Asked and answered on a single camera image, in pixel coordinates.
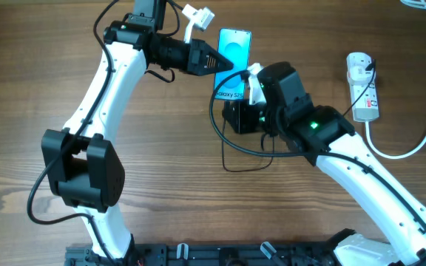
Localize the turquoise Galaxy S25 smartphone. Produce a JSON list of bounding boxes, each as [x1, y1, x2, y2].
[[214, 28, 252, 100]]

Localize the thin black charging cable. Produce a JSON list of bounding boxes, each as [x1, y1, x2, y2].
[[220, 58, 378, 173]]

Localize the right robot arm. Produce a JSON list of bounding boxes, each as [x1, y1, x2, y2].
[[223, 62, 426, 265]]

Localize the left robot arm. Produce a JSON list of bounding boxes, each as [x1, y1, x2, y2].
[[41, 1, 232, 265]]

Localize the white power strip socket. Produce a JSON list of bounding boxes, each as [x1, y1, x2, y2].
[[345, 52, 379, 123]]

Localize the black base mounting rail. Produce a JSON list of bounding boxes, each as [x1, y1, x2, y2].
[[64, 242, 339, 266]]

